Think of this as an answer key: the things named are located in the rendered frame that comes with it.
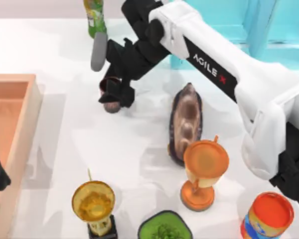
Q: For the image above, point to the orange and blue can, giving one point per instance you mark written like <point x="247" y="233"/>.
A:
<point x="266" y="216"/>

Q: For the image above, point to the green bottle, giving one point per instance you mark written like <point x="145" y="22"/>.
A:
<point x="96" y="17"/>

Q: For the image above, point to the orange trophy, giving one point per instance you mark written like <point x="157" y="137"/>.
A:
<point x="205" y="159"/>

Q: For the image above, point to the dark red cup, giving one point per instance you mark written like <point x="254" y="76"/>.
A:
<point x="112" y="107"/>

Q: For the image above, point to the light blue rack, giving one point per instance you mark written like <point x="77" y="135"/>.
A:
<point x="264" y="15"/>

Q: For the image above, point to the pale grey rounded box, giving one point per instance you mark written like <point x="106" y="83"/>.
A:
<point x="98" y="52"/>

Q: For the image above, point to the gold trophy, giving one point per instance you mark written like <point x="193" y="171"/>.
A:
<point x="93" y="199"/>

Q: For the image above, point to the salmon-coloured shallow box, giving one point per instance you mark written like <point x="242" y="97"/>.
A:
<point x="17" y="139"/>

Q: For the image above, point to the green plant pot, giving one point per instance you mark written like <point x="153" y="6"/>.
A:
<point x="164" y="226"/>

